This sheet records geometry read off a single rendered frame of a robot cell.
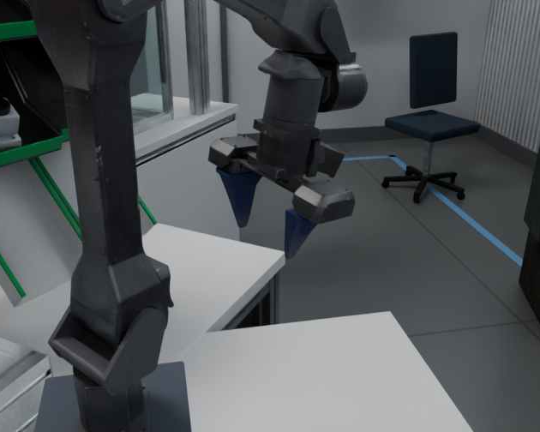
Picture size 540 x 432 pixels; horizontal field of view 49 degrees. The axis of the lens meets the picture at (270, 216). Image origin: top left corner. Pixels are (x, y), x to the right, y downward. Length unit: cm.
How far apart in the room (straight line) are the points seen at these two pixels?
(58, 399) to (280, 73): 38
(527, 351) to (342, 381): 174
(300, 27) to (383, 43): 430
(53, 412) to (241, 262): 70
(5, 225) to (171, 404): 48
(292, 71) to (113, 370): 32
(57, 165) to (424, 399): 70
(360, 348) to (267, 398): 19
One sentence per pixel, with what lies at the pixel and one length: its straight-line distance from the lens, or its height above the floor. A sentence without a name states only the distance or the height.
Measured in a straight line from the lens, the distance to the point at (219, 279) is 119.
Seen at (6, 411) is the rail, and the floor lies 93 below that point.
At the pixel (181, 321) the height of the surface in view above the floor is 86.
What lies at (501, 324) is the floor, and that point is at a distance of 275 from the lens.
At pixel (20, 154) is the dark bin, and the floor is 120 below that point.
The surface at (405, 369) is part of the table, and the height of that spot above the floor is 86.
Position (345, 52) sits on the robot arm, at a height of 136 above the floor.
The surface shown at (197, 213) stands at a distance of 237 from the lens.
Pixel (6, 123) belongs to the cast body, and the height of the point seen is 124.
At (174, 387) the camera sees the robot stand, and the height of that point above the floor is 106.
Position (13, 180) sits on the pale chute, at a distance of 103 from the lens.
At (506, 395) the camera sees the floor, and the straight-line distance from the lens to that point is 237.
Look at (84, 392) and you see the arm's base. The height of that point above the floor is 111.
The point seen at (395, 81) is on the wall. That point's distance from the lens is 499.
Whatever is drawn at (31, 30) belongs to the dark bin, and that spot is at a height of 136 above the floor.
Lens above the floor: 146
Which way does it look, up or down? 24 degrees down
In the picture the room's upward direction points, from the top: straight up
